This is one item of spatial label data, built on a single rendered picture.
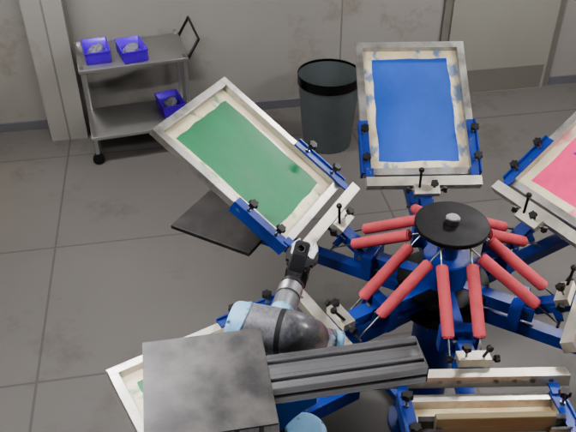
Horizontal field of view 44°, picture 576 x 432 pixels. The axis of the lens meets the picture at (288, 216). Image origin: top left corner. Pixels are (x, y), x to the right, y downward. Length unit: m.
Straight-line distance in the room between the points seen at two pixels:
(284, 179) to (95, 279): 1.87
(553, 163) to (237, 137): 1.54
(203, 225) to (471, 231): 1.33
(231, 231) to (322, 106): 2.33
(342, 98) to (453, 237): 2.84
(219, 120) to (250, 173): 0.31
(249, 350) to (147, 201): 4.02
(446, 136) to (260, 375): 2.54
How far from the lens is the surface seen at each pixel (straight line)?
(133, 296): 4.65
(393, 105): 3.82
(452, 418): 2.53
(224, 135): 3.38
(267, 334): 1.71
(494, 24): 6.80
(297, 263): 2.15
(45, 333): 4.56
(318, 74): 6.01
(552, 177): 3.67
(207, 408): 1.39
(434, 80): 3.94
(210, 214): 3.64
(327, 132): 5.76
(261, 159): 3.38
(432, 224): 3.00
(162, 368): 1.47
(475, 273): 2.95
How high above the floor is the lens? 3.12
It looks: 37 degrees down
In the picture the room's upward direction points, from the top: straight up
